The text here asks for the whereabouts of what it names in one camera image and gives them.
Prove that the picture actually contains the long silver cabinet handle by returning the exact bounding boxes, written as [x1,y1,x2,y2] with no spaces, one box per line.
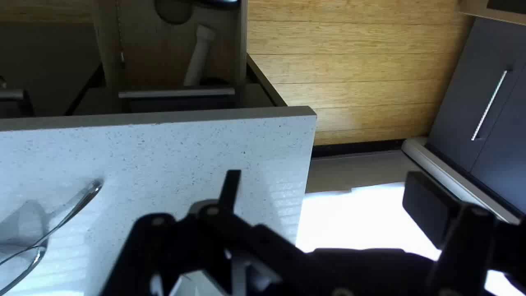
[471,66,514,144]

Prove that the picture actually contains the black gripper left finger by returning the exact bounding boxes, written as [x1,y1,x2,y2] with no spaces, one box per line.
[218,168,244,218]

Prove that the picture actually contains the silver drawer handle bar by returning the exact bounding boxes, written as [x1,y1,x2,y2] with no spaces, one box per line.
[117,86,239,102]

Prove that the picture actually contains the dark cabinet door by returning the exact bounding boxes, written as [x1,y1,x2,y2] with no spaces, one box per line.
[426,15,526,219]

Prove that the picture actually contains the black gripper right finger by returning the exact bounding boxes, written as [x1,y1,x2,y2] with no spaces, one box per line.
[402,170,499,252]

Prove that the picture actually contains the white utensil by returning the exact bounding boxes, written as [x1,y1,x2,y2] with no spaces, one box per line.
[181,24,219,89]

